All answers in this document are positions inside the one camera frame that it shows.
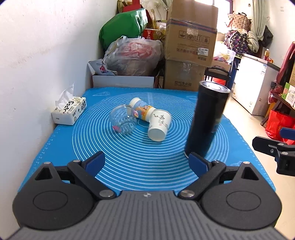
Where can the green bag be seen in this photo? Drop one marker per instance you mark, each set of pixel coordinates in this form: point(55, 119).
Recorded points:
point(130, 24)

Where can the purple floral bag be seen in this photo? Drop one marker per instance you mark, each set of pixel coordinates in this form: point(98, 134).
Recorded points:
point(237, 42)

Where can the clear plastic bag red contents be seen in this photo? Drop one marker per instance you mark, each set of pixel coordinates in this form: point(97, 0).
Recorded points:
point(133, 56)

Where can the white calligraphy paper cup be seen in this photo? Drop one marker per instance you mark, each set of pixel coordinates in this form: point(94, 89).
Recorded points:
point(160, 121)

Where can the white tissue pack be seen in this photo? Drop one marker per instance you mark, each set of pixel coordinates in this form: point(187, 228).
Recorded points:
point(68, 108)

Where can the black metal chair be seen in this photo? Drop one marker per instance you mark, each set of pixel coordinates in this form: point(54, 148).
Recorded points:
point(216, 71)

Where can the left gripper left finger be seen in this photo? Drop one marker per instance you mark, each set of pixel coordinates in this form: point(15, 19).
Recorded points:
point(85, 173)

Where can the clear glass jar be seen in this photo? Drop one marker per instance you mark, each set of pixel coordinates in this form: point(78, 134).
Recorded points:
point(122, 119)

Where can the lower cardboard box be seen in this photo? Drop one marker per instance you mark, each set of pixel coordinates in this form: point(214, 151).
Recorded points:
point(180, 75)

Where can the white chest freezer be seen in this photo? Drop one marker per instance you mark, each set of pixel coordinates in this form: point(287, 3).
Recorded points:
point(253, 82)

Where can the blue orange paper cup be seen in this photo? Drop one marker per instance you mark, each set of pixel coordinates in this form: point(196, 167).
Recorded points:
point(141, 110)

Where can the cardboard box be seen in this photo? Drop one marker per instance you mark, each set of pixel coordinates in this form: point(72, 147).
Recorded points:
point(191, 32)
point(180, 75)

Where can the white open box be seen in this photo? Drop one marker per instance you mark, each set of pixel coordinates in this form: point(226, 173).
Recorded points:
point(103, 77)

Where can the red bucket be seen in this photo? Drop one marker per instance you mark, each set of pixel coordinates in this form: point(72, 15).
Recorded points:
point(219, 81)

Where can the blue silicone baking mat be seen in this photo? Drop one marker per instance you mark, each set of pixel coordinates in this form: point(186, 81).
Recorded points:
point(132, 162)

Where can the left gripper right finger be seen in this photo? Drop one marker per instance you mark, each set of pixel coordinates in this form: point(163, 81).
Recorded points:
point(208, 174)

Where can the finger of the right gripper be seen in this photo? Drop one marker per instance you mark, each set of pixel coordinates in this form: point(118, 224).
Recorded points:
point(287, 133)

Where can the red shopping bag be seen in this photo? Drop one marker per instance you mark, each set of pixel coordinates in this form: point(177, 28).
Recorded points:
point(275, 122)

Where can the black thermos bottle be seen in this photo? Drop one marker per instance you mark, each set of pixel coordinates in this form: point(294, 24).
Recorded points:
point(211, 101)

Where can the upper cardboard box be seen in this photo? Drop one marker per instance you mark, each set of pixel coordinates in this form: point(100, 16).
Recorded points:
point(191, 32)

